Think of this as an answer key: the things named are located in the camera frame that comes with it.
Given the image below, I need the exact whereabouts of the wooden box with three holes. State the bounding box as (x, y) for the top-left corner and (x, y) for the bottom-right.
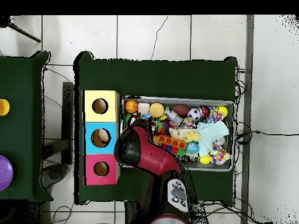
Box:
(82, 90), (121, 187)

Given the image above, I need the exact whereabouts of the orange foam disc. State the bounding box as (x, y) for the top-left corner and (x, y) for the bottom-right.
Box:
(149, 102), (165, 118)

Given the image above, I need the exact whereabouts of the green spiky ball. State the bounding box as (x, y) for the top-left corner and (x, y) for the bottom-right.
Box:
(123, 113), (141, 124)

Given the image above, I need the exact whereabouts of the orange toy basketball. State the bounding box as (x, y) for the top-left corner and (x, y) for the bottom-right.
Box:
(124, 99), (139, 114)

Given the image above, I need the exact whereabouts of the silver toy robot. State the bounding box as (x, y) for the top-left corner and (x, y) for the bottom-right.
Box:
(164, 108), (184, 125)

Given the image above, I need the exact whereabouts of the orange plastic building block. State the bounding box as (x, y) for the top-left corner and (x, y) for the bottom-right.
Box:
(152, 134), (187, 150)

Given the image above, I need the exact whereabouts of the brown toy football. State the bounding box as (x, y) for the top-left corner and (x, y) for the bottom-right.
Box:
(170, 104), (190, 117)

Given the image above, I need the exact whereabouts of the dark green tablecloth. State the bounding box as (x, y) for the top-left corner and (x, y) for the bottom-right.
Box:
(74, 51), (238, 205)

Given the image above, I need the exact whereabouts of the black and white soccer ball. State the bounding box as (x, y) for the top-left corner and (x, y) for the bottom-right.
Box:
(187, 107), (202, 122)

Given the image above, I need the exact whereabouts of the mint green knitted cloth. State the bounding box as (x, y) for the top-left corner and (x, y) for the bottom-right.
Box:
(196, 120), (230, 156)

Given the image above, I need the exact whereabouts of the yellow smiley ball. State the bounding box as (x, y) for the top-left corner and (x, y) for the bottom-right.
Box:
(215, 105), (228, 118)

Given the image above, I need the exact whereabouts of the black flat panel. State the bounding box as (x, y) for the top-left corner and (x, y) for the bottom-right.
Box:
(62, 81), (75, 164)

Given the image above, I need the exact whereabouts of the grey round base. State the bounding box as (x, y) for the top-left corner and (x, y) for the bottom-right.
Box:
(41, 163), (69, 190)

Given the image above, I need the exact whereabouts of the neighbouring green table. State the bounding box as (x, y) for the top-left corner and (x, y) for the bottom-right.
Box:
(0, 51), (53, 202)

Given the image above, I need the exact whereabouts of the yellow round object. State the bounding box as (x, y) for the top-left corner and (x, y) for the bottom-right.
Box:
(0, 99), (11, 117)

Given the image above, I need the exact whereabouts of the purple ball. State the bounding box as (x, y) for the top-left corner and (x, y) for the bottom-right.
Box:
(0, 155), (14, 192)

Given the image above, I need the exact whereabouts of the black tripod leg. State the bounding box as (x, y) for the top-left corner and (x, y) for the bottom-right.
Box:
(0, 16), (41, 43)

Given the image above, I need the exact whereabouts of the silver wire mesh bin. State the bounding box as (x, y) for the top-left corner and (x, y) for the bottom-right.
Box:
(119, 95), (235, 172)

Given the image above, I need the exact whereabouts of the black power cable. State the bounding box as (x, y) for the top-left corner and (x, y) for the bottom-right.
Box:
(235, 129), (299, 144)

